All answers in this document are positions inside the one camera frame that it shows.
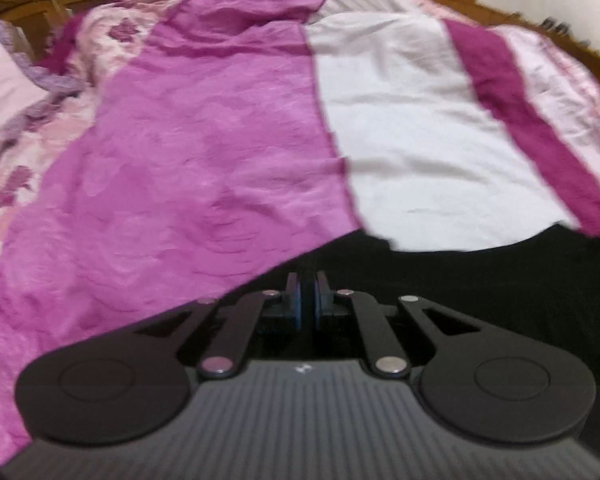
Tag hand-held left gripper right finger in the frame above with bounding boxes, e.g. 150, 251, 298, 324
313, 270, 487, 378

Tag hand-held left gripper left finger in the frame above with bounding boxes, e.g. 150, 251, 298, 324
134, 272, 304, 380

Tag black button cardigan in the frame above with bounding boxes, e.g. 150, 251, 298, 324
252, 224, 600, 401

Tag pink floral patchwork quilt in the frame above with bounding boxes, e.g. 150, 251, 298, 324
0, 0, 600, 466

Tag small dark items on shelf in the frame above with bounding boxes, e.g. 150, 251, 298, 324
539, 16, 573, 37

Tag pink floral ruffled pillow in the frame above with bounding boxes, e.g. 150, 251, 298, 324
0, 16, 83, 171

